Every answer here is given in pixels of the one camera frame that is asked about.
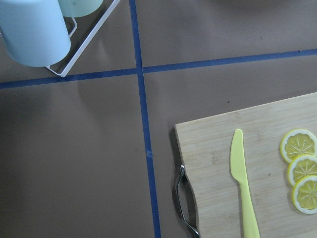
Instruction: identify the bamboo cutting board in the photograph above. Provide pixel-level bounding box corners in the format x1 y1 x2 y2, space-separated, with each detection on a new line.
175 93 317 238

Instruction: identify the mint green cup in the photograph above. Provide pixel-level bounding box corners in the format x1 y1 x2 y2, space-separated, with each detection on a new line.
58 0 103 17

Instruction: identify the lemon slice far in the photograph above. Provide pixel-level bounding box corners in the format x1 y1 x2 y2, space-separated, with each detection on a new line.
279 129 317 164

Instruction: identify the lemon slice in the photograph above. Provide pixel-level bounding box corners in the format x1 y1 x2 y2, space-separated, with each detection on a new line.
287 154 317 186
292 176 317 215
279 129 317 164

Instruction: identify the yellow plastic knife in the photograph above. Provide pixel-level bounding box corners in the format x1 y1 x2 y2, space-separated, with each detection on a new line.
230 129 260 238

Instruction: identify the light blue cup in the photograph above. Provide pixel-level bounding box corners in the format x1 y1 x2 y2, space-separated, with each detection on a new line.
0 0 71 67

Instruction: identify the lemon slice middle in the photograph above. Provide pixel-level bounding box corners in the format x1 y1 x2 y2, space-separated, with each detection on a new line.
287 154 317 186

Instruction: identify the lemon slice near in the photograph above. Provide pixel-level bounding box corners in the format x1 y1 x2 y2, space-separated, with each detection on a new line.
292 176 317 215

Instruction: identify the white wire cup rack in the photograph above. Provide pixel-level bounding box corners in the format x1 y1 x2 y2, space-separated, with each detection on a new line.
46 0 120 77

